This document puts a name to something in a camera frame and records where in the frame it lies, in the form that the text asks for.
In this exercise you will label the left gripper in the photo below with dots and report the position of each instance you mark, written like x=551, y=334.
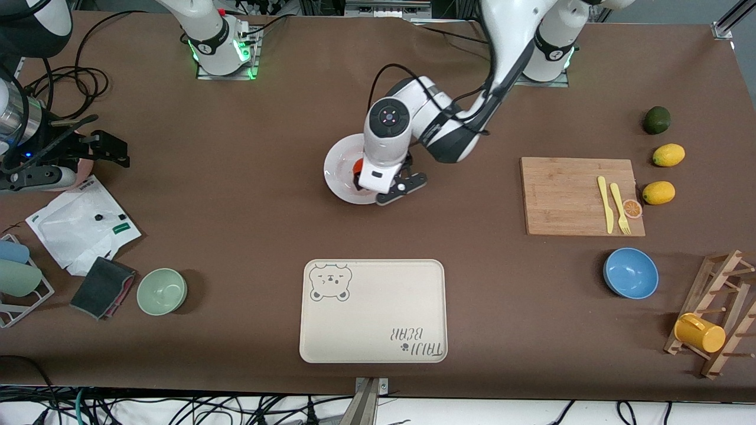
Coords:
x=357, y=183

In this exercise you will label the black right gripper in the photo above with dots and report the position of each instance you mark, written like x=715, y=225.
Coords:
x=66, y=148

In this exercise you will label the orange fruit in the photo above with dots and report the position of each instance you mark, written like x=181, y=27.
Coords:
x=358, y=170

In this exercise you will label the round white plate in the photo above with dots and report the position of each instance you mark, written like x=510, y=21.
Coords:
x=339, y=171

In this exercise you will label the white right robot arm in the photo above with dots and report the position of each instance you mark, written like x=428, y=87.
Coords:
x=212, y=35

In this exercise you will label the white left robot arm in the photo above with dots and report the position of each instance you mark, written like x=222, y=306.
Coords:
x=449, y=136

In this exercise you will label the white plastic bag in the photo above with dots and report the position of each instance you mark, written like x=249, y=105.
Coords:
x=71, y=230

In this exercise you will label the cream bear print tray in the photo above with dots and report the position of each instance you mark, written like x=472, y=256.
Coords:
x=378, y=307

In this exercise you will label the light blue cup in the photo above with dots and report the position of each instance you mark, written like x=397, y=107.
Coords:
x=12, y=252

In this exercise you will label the dark grey folded cloth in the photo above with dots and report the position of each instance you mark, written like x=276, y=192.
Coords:
x=97, y=286

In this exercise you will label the pink folded cloth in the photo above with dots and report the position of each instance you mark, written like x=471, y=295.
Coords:
x=125, y=295

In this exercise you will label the pale green bowl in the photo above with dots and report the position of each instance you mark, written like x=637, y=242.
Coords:
x=162, y=291

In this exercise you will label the pale green cup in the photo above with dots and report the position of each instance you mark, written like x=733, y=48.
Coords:
x=18, y=278

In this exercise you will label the bamboo cutting board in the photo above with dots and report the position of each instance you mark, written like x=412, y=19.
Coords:
x=561, y=198

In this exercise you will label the yellow plastic knife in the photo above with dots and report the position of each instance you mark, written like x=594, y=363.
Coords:
x=605, y=203

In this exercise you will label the yellow plastic fork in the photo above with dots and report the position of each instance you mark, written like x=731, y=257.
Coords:
x=618, y=203

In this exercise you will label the orange slice toy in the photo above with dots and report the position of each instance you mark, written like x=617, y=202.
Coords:
x=632, y=209

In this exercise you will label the blue bowl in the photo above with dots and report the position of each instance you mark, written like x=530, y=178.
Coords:
x=631, y=273

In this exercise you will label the yellow lemon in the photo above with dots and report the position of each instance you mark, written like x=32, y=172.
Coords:
x=658, y=193
x=668, y=154

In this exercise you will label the dark green avocado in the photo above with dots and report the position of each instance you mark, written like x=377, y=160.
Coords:
x=657, y=120

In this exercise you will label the wooden mug rack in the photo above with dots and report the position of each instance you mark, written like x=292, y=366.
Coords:
x=717, y=277

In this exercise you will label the yellow mug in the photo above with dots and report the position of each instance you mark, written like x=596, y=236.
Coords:
x=700, y=333

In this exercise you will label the aluminium profile bar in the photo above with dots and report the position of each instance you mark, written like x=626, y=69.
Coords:
x=732, y=20

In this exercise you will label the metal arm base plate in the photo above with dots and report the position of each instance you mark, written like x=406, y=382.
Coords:
x=248, y=65
x=561, y=82

